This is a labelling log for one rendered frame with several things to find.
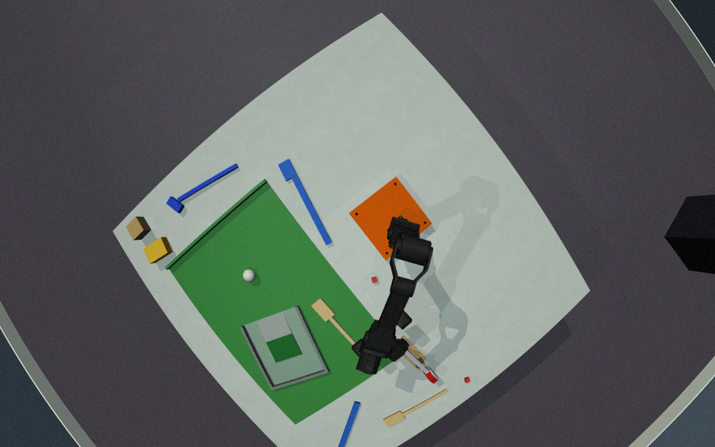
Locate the yellow box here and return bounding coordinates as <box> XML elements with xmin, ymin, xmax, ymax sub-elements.
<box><xmin>144</xmin><ymin>237</ymin><xmax>173</xmax><ymax>264</ymax></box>

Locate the green rectangular mat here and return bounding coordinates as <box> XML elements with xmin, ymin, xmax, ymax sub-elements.
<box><xmin>169</xmin><ymin>183</ymin><xmax>374</xmax><ymax>424</ymax></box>

